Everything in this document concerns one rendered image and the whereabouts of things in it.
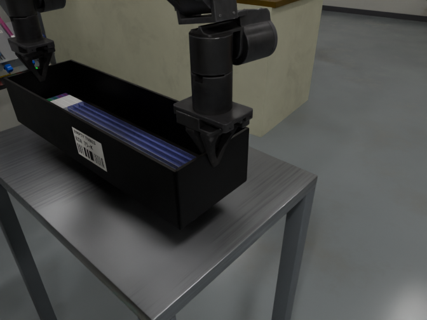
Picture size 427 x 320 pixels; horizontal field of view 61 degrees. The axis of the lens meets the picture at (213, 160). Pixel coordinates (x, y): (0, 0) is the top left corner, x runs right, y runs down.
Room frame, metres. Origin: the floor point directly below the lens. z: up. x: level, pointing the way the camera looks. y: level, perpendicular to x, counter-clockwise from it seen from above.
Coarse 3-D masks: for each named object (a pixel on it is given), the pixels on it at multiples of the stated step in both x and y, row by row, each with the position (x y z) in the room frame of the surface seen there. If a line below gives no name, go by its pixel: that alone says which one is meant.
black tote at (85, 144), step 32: (64, 64) 0.90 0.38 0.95; (32, 96) 0.70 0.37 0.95; (96, 96) 0.85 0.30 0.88; (128, 96) 0.76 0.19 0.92; (160, 96) 0.68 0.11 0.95; (32, 128) 0.74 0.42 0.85; (64, 128) 0.63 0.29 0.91; (96, 128) 0.55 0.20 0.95; (160, 128) 0.69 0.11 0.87; (96, 160) 0.56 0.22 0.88; (128, 160) 0.49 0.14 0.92; (192, 160) 0.44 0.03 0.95; (224, 160) 0.49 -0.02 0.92; (128, 192) 0.50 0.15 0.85; (160, 192) 0.44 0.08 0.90; (192, 192) 0.44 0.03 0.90; (224, 192) 0.50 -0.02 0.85
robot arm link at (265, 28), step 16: (224, 0) 0.46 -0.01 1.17; (192, 16) 0.51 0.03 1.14; (208, 16) 0.46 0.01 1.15; (224, 16) 0.45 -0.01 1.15; (240, 16) 0.49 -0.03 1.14; (256, 16) 0.51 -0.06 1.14; (256, 32) 0.50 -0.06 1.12; (272, 32) 0.52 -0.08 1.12; (256, 48) 0.49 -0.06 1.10; (272, 48) 0.51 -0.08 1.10; (240, 64) 0.49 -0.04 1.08
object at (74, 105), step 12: (60, 96) 0.84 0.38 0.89; (72, 108) 0.77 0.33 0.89; (84, 108) 0.77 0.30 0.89; (96, 108) 0.77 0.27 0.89; (96, 120) 0.71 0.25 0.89; (108, 120) 0.71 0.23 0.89; (120, 120) 0.71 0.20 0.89; (108, 132) 0.65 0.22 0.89; (120, 132) 0.65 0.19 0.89; (132, 132) 0.65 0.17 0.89; (144, 132) 0.65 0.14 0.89; (132, 144) 0.60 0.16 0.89; (144, 144) 0.60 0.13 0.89; (156, 144) 0.60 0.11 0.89; (168, 144) 0.60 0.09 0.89; (156, 156) 0.56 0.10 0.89; (168, 156) 0.56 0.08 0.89; (180, 156) 0.56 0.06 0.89; (192, 156) 0.56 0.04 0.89
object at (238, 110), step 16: (192, 80) 0.47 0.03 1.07; (208, 80) 0.45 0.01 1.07; (224, 80) 0.46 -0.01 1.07; (192, 96) 0.47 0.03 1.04; (208, 96) 0.45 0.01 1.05; (224, 96) 0.46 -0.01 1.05; (192, 112) 0.46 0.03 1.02; (208, 112) 0.45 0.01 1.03; (224, 112) 0.46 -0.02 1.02; (240, 112) 0.46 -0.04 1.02; (224, 128) 0.42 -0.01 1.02
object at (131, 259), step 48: (0, 144) 0.75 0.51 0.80; (48, 144) 0.75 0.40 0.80; (0, 192) 0.75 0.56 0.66; (48, 192) 0.56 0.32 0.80; (96, 192) 0.56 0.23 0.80; (240, 192) 0.56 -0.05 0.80; (288, 192) 0.56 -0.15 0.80; (96, 240) 0.44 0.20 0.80; (144, 240) 0.44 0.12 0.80; (192, 240) 0.44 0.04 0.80; (240, 240) 0.44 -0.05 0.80; (288, 240) 0.61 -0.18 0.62; (144, 288) 0.34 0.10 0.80; (192, 288) 0.34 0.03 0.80; (288, 288) 0.59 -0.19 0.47
